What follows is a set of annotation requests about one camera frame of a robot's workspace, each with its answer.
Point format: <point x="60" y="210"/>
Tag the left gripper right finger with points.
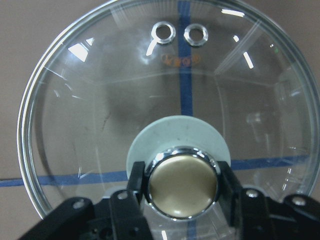
<point x="256" y="216"/>

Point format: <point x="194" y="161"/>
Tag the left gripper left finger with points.
<point x="118" y="217"/>

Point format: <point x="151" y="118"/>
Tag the glass pot lid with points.
<point x="179" y="85"/>

